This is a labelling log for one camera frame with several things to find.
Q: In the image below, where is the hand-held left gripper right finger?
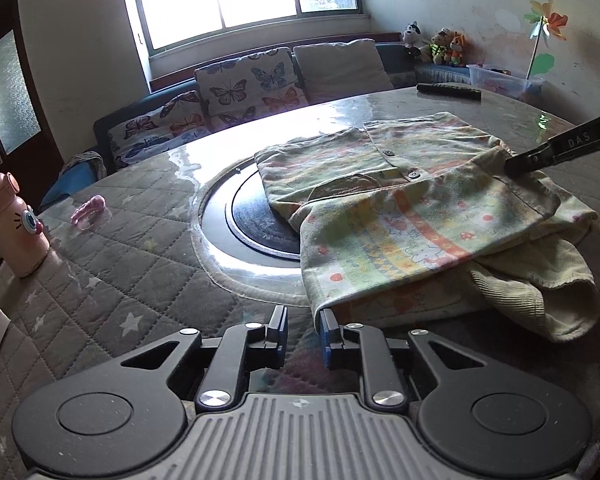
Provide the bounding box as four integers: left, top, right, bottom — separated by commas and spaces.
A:
318, 308, 486, 407

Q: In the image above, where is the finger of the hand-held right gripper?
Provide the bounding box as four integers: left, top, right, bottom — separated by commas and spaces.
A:
502, 110, 600, 178

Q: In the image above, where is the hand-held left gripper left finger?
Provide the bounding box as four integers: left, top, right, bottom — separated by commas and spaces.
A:
117, 305, 289, 408

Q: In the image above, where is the patterned green children's shirt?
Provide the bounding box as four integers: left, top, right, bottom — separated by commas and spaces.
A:
254, 111, 600, 343

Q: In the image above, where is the round black built-in hot plate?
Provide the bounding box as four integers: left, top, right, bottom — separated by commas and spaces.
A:
192, 152, 326, 306

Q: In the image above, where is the clear plastic storage box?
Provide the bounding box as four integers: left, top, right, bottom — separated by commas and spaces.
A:
466, 63, 546, 102

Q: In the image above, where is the colourful pinwheel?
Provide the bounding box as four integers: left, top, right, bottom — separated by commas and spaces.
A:
525, 0, 569, 81

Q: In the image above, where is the black remote control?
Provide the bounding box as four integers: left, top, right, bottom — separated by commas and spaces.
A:
416, 82, 482, 101

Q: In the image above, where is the orange plush fox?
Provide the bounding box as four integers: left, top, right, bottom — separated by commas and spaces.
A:
447, 31, 470, 68

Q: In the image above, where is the brown plush bear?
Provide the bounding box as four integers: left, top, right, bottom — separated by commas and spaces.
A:
420, 27, 451, 66

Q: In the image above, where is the black and white plush toy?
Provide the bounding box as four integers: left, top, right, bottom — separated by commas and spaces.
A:
402, 21, 427, 52

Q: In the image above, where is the small pink toy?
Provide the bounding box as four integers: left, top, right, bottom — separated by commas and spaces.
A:
71, 196, 106, 226

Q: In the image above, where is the long butterfly print cushion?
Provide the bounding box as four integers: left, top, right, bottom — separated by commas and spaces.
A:
107, 90, 211, 163

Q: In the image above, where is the plain grey cushion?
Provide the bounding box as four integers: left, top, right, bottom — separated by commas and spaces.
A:
292, 38, 395, 106

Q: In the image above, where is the large butterfly print cushion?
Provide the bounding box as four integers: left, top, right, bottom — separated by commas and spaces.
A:
194, 46, 311, 128

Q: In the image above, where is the grey cloth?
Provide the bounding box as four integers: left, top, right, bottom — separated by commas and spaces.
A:
60, 150, 108, 183

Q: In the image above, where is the blue sofa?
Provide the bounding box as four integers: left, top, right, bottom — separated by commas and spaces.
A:
40, 32, 476, 211

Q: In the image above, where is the pink cartoon water bottle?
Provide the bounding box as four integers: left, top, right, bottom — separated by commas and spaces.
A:
0, 171, 46, 278

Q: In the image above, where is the dark wooden glass door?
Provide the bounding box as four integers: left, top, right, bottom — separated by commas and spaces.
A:
0, 0, 63, 191

